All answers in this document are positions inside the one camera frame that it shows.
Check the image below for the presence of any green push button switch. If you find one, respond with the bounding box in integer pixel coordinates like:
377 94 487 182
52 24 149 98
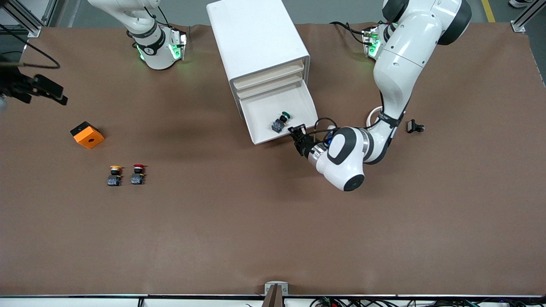
272 112 292 133

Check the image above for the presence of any brown table cover mat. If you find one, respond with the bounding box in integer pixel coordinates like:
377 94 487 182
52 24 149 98
0 22 546 297

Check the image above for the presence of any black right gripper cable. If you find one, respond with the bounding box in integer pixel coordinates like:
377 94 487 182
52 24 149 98
0 23 61 70

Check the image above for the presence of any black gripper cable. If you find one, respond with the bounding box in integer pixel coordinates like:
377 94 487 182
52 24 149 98
314 97 411 163
0 23 61 70

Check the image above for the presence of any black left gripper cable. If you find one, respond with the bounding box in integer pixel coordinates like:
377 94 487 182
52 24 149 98
314 97 411 163

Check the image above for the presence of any orange button enclosure box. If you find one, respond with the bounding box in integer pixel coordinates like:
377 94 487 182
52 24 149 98
70 121 105 150

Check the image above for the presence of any aluminium frame profile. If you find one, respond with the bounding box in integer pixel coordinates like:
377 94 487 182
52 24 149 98
511 0 546 33
0 0 58 38

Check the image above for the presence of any white curved plastic ring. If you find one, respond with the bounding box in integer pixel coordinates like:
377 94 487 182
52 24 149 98
367 105 384 128

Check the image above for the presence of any yellow push button switch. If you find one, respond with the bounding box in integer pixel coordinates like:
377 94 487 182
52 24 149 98
107 165 123 187

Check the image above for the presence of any red push button switch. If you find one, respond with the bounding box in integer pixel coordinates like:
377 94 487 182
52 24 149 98
131 164 147 185

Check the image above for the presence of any grey metal bracket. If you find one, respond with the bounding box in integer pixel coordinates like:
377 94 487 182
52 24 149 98
264 281 290 296

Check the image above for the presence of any tangled cable bundle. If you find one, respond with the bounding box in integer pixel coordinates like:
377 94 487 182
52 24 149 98
309 297 546 307

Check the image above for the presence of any white table edge rail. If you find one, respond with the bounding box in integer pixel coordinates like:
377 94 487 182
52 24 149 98
0 294 546 307

